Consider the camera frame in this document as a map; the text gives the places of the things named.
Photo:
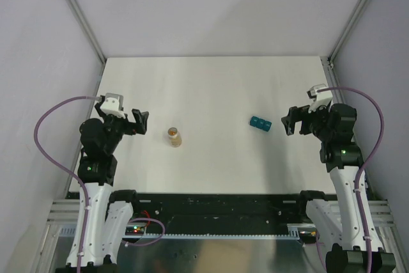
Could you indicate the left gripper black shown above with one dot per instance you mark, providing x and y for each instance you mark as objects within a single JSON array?
[{"x": 140, "y": 118}]

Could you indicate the aluminium frame post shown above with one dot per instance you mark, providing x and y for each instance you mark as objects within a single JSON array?
[
  {"x": 81, "y": 19},
  {"x": 351, "y": 23}
]

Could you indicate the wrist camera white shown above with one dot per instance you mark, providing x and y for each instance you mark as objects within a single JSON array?
[
  {"x": 110, "y": 104},
  {"x": 320, "y": 97}
]

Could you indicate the grey slotted cable duct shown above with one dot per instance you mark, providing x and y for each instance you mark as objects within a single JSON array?
[{"x": 293, "y": 234}]

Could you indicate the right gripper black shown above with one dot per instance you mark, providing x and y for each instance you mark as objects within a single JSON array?
[{"x": 296, "y": 114}]

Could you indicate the teal weekly pill organizer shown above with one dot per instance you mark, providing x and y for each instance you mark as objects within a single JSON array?
[{"x": 260, "y": 123}]

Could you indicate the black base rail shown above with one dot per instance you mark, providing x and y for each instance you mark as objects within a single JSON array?
[{"x": 217, "y": 214}]

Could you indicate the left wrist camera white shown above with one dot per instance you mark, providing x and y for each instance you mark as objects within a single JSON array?
[{"x": 110, "y": 104}]

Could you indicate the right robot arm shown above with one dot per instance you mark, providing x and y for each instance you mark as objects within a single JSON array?
[{"x": 350, "y": 239}]

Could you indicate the left aluminium frame post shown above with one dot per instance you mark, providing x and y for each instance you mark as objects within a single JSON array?
[{"x": 81, "y": 19}]

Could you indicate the right aluminium frame post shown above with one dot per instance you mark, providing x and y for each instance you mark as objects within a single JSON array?
[{"x": 351, "y": 23}]

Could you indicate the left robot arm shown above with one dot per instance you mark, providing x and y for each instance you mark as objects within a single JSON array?
[{"x": 104, "y": 212}]

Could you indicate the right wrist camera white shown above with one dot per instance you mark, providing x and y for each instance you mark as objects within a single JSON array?
[{"x": 320, "y": 97}]

